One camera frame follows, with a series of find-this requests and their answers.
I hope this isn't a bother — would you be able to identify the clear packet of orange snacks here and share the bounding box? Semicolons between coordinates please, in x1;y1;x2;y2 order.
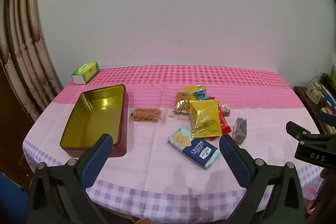
130;108;166;125

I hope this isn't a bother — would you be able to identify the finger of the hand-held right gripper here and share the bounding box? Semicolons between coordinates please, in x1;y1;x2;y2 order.
286;121;311;144
316;111;336;124

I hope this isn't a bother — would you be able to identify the pink patterned snack box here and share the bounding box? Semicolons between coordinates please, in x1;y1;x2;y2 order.
218;101;231;117

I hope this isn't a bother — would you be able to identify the blue cracker packet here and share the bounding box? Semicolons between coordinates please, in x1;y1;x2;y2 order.
168;127;221;170

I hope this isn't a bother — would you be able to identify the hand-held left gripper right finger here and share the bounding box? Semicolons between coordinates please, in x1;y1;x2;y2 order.
219;135;306;224

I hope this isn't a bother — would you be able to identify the floral fabric bag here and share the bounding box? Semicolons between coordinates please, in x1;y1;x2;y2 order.
306;80;326;104

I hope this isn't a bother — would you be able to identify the brown wooden door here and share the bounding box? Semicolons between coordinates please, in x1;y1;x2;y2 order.
0;59;34;188

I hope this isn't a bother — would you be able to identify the green tissue box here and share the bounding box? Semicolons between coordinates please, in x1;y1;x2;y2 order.
71;62;100;85

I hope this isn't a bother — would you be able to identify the red snack packet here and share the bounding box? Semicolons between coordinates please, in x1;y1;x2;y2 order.
205;97;231;136

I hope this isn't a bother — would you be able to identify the large yellow snack packet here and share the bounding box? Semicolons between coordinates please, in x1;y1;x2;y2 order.
189;99;222;141

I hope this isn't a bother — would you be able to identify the yellow packet with silver patches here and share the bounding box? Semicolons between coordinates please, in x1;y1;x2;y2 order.
183;85;206;96

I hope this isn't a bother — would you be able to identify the pink checked tablecloth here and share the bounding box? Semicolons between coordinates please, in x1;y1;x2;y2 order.
23;65;324;219

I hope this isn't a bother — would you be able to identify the clear packet of peanut brittle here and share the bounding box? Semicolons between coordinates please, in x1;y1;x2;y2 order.
173;91;194;115

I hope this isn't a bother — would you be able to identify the grey snack packet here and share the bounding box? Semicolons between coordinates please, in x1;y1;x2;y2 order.
232;117;248;145

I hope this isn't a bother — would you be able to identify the blue foam floor mat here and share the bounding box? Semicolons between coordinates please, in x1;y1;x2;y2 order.
0;171;29;224

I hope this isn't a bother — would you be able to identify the small blue snack packet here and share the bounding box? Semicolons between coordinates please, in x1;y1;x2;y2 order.
193;89;207;100

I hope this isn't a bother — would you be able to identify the red tin box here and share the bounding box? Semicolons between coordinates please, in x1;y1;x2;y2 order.
60;84;128;157

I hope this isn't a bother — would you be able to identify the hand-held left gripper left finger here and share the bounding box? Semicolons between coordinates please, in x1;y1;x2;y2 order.
28;133;114;224

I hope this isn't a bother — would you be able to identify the dark wooden side cabinet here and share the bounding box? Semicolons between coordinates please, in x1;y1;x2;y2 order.
294;86;336;135

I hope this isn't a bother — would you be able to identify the beige patterned curtain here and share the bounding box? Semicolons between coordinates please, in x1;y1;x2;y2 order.
0;0;63;122

